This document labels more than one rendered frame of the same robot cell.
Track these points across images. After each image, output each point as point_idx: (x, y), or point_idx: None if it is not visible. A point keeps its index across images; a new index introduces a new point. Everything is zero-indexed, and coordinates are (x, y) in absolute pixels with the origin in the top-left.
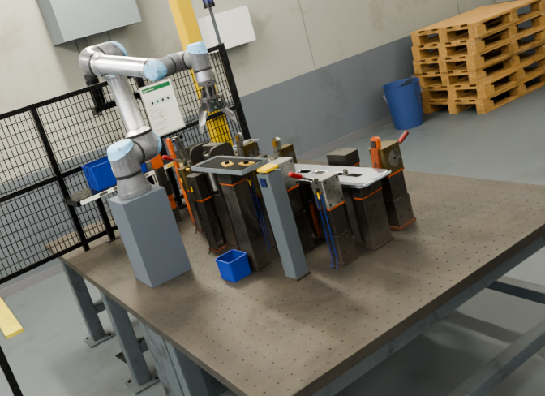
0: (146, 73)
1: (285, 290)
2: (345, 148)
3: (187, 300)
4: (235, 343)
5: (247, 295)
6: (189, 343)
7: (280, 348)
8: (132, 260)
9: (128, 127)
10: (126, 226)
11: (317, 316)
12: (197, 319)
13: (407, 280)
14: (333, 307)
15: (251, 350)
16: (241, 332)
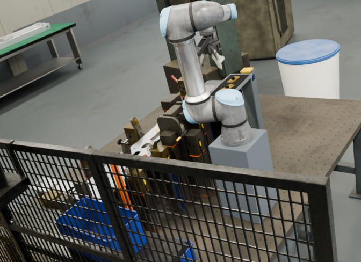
0: (235, 12)
1: (276, 133)
2: (164, 98)
3: (294, 168)
4: (334, 128)
5: (283, 145)
6: (342, 143)
7: (332, 114)
8: (260, 201)
9: (204, 87)
10: (265, 155)
11: (301, 115)
12: (316, 152)
13: (264, 104)
14: (292, 114)
15: (337, 121)
16: (323, 130)
